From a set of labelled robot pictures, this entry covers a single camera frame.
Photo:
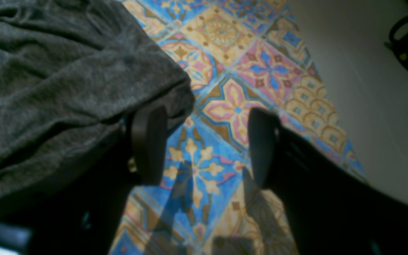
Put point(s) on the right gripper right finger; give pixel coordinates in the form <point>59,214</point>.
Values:
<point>329,212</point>

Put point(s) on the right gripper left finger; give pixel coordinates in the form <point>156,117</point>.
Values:
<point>77,210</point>

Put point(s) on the grey t-shirt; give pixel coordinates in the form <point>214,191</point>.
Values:
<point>69,70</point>

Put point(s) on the patterned tile tablecloth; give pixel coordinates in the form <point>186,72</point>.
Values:
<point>239,54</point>

